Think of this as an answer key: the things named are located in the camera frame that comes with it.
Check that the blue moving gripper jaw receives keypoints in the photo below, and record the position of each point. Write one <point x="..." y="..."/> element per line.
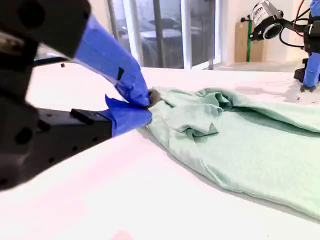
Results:
<point x="312" y="72"/>
<point x="107" y="52"/>

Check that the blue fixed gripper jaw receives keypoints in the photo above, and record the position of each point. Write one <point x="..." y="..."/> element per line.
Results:
<point x="127" y="120"/>

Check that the pale green T-shirt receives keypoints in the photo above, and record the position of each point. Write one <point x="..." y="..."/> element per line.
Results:
<point x="250" y="145"/>

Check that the green pole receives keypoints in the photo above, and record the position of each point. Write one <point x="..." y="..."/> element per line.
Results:
<point x="248" y="47"/>

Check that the brown cardboard box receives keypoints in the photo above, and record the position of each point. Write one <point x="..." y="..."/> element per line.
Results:
<point x="241" y="42"/>

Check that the white framed glass door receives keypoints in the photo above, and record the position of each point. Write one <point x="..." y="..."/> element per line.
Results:
<point x="185" y="35"/>

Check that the curved black camera stalk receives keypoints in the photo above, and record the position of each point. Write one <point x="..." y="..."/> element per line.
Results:
<point x="292" y="25"/>

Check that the silver and black camera box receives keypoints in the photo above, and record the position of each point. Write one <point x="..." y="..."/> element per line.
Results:
<point x="267" y="17"/>

